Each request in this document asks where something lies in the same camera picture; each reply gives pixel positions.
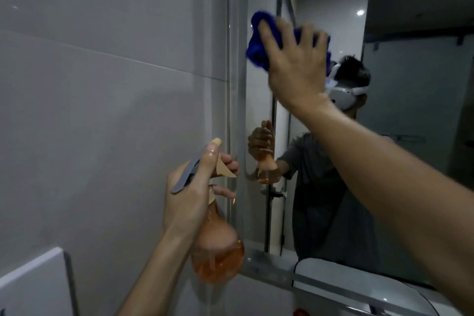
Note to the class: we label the person's right hand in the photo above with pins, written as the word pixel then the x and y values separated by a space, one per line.
pixel 300 75

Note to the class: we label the person's left hand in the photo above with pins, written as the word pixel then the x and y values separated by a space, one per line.
pixel 185 201

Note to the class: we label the blue cloth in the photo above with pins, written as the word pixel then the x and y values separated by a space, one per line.
pixel 259 49

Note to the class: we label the orange spray bottle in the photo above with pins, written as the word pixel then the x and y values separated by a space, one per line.
pixel 218 256

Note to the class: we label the rectangular wall mirror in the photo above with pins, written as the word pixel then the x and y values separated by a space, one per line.
pixel 407 86

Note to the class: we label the person's right forearm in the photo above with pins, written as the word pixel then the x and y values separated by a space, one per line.
pixel 400 186

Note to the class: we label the white wall switch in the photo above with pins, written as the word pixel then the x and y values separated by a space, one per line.
pixel 33 286

